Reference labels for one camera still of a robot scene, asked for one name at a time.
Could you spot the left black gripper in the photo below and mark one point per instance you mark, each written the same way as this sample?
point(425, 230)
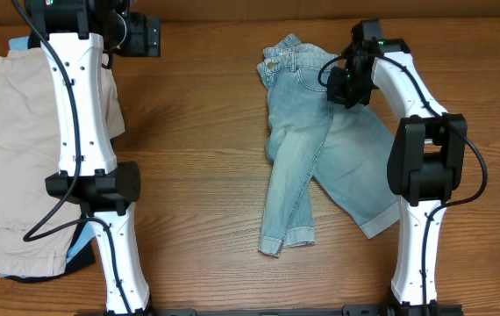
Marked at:
point(140, 45)

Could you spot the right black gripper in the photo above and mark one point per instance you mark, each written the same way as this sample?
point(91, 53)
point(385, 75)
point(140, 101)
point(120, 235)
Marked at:
point(335, 94)

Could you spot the light blue denim shorts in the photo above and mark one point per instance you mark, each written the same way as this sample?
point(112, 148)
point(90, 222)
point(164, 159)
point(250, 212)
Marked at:
point(311, 138)

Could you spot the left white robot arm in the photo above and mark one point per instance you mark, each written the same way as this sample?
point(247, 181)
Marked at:
point(79, 38)

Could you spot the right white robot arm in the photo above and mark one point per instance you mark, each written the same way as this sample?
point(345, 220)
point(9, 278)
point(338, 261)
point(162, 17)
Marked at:
point(424, 165)

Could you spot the beige folded shorts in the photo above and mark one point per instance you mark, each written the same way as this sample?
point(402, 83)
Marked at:
point(29, 153)

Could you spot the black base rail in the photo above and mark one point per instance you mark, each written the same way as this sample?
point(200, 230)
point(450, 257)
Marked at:
point(267, 311)

